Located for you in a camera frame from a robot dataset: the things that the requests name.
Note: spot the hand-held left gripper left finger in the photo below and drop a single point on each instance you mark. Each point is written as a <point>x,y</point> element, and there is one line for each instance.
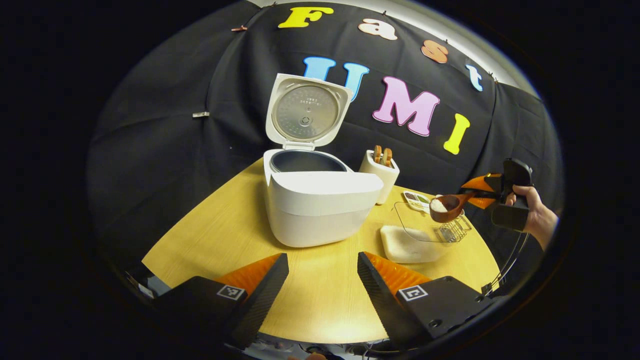
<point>262,295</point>

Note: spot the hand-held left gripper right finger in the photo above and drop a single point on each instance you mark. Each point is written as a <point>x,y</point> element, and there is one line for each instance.
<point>380,300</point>

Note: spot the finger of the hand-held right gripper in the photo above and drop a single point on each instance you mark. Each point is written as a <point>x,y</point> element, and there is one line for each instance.
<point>484,202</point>
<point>482,183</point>

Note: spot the brown wooden spoon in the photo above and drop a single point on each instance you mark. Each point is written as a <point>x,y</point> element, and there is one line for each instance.
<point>447,209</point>

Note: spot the white rice cooker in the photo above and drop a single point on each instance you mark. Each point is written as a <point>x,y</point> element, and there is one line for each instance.
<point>320,210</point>

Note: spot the white divided bean dish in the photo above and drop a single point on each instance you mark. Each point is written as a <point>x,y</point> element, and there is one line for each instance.
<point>415,200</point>

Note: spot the white toaster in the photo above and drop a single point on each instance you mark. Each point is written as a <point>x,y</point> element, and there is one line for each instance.
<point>385,175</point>

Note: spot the toasted bread slice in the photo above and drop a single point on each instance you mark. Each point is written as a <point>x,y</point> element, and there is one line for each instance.
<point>377,154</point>
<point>387,157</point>

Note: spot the black backdrop cloth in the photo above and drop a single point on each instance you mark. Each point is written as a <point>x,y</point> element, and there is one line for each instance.
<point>175,150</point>

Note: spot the silver metal clip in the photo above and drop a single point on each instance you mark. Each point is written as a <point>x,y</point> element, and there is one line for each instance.
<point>201,114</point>

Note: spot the copper metal clip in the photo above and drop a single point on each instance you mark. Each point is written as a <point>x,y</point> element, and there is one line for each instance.
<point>239,28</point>

